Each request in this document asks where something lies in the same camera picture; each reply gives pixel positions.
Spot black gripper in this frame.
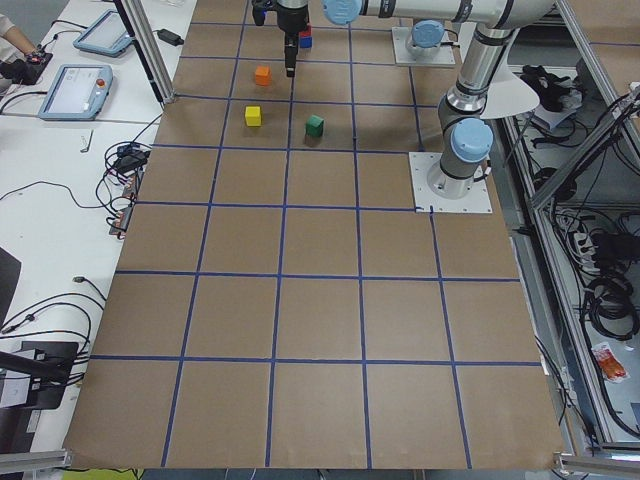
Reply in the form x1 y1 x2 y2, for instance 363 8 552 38
276 0 307 76

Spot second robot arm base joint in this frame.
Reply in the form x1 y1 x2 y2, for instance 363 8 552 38
405 19 445 53

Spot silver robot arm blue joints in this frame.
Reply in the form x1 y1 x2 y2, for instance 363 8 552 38
322 0 553 180

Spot blue wooden block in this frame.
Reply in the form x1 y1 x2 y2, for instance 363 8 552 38
299 36 313 49

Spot orange wooden block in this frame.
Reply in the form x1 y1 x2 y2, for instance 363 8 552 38
254 65 272 87

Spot yellow wooden block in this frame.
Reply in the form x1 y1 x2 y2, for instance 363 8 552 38
244 105 262 127

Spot green wooden block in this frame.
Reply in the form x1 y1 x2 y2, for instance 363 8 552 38
305 114 325 138

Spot person hand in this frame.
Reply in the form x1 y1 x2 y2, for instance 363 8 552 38
0 14 37 62

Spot black power adapter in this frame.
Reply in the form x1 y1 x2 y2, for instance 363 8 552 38
157 29 184 46

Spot teach pendant far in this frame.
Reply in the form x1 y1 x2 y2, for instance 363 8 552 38
73 10 132 58

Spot teach pendant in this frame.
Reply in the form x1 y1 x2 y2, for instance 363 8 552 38
38 64 113 121
73 10 132 58

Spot teach pendant near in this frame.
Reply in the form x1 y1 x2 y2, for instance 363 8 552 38
38 64 113 121

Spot allen key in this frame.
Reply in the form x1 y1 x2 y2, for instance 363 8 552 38
80 129 94 153

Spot orange snack packet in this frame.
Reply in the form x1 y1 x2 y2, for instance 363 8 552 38
591 342 628 383

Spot second arm base plate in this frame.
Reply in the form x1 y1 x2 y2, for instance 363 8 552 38
391 27 456 68

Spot aluminium frame post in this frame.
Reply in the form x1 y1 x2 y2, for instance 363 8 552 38
114 0 175 105

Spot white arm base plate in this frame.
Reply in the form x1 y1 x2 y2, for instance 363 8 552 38
408 152 493 214

